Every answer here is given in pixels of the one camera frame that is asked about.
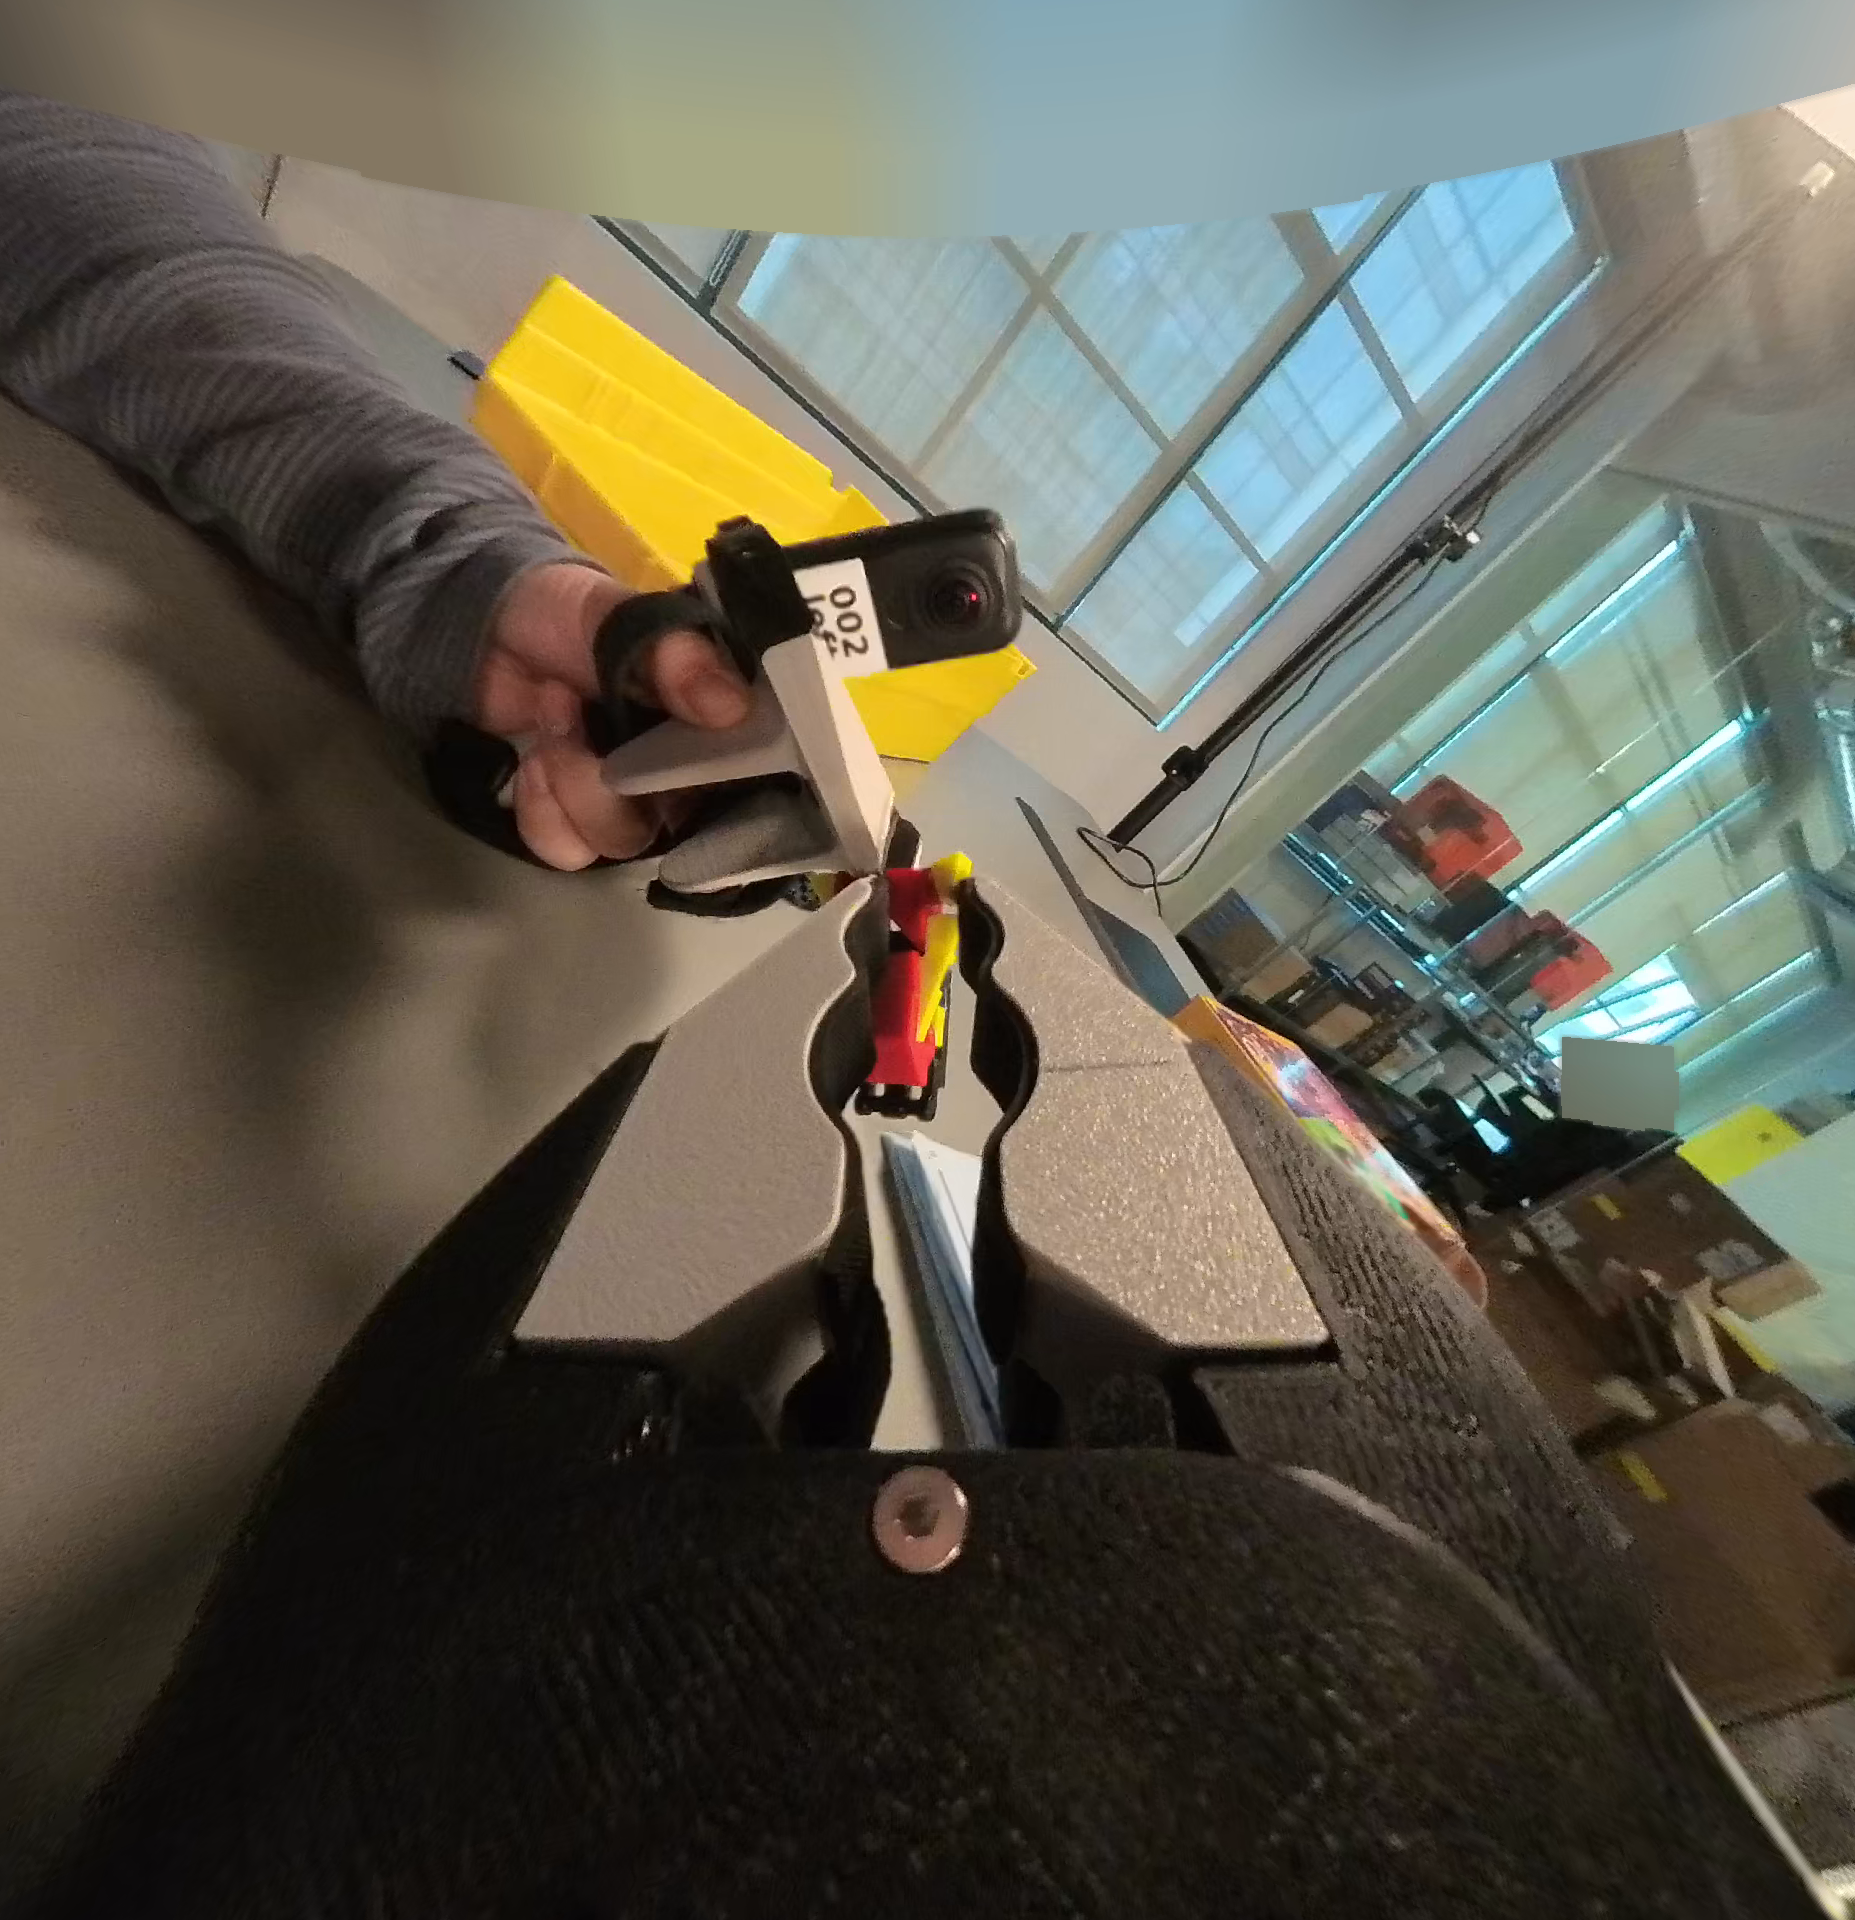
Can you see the large grid window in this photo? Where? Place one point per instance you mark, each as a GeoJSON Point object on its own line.
{"type": "Point", "coordinates": [1166, 377]}

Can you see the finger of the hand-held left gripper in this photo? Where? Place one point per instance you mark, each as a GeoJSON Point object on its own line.
{"type": "Point", "coordinates": [838, 749]}

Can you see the open instruction booklet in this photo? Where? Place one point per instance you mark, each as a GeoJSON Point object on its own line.
{"type": "Point", "coordinates": [941, 1275]}

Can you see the pile of cardboard boxes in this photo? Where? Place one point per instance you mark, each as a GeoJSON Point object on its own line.
{"type": "Point", "coordinates": [1692, 1350]}

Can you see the orange cardboard lego box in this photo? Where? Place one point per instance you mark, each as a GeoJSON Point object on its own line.
{"type": "Point", "coordinates": [1318, 1109]}

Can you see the yellow crate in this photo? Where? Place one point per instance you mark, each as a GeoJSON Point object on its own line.
{"type": "Point", "coordinates": [1745, 1144]}

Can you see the black stand pole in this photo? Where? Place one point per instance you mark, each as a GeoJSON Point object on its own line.
{"type": "Point", "coordinates": [1467, 524]}

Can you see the storage shelf rack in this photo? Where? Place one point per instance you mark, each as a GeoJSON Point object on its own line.
{"type": "Point", "coordinates": [1377, 990]}

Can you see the person's left forearm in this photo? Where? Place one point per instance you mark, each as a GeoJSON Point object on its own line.
{"type": "Point", "coordinates": [238, 377]}

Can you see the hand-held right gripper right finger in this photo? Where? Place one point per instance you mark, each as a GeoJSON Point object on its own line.
{"type": "Point", "coordinates": [1151, 1200]}

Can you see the red yellow lego model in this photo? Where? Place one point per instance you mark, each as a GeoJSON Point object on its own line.
{"type": "Point", "coordinates": [909, 975]}

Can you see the person's left hand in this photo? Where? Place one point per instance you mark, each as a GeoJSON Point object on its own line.
{"type": "Point", "coordinates": [545, 662]}

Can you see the yellow plastic bin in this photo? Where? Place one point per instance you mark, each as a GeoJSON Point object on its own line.
{"type": "Point", "coordinates": [627, 420]}

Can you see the orange black tool case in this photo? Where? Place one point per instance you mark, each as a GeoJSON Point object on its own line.
{"type": "Point", "coordinates": [1543, 960]}
{"type": "Point", "coordinates": [1445, 833]}

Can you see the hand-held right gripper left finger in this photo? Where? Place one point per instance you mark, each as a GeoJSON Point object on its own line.
{"type": "Point", "coordinates": [687, 1200]}

